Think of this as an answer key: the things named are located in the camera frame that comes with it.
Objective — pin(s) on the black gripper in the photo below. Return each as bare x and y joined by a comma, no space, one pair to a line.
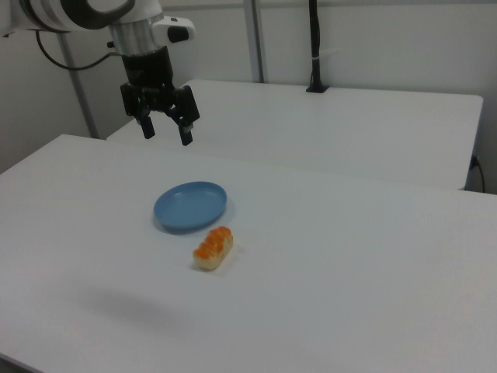
149,74

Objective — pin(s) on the bread with orange topping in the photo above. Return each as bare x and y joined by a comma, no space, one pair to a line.
213,250

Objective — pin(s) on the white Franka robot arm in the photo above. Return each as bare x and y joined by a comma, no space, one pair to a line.
54,15

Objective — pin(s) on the blue round plate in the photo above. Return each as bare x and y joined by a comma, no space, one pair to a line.
190,208

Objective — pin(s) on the slim grey partition post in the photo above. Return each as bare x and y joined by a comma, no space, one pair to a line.
79,93

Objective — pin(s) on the wide aluminium partition post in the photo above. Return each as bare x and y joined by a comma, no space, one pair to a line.
256,39

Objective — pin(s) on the black camera stand pole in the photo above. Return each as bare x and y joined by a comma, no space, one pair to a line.
315,46

